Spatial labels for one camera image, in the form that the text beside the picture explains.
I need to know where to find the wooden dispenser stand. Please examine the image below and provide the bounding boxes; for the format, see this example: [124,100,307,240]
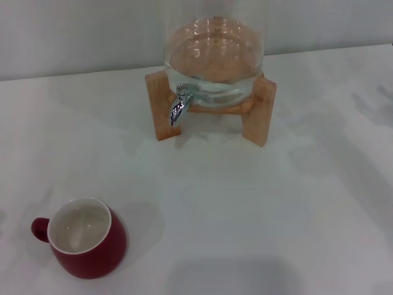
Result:
[144,71,277,148]

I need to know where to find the glass water dispenser jar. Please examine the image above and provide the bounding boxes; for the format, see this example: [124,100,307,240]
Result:
[161,0,266,108]

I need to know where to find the chrome faucet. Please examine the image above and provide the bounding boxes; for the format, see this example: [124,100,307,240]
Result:
[169,83,212,127]

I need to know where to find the red ceramic cup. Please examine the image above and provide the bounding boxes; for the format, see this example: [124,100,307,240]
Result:
[30,197,129,279]

